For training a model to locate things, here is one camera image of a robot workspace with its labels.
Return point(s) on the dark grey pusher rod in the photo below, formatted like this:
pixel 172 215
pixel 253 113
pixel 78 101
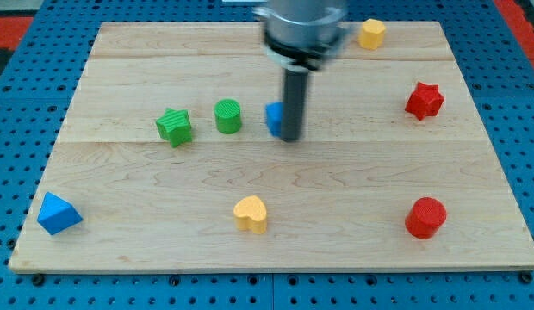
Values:
pixel 294 99

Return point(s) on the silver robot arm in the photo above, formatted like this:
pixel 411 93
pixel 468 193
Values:
pixel 301 36

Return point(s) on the yellow hexagon block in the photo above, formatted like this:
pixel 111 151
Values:
pixel 371 34

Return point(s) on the blue cube block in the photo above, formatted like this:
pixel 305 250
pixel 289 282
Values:
pixel 273 118

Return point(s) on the green cylinder block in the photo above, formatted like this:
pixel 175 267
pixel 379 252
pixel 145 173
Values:
pixel 227 113

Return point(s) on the green star block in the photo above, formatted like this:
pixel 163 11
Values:
pixel 174 126

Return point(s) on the red star block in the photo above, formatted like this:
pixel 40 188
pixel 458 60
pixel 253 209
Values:
pixel 426 100

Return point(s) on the yellow heart block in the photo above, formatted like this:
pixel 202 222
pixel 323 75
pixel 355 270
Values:
pixel 250 214

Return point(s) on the wooden board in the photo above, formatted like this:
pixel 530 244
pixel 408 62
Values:
pixel 336 200

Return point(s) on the red cylinder block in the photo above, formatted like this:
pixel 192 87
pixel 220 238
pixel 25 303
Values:
pixel 425 218

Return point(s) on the blue triangle block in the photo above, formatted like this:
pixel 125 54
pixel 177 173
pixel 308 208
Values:
pixel 57 214

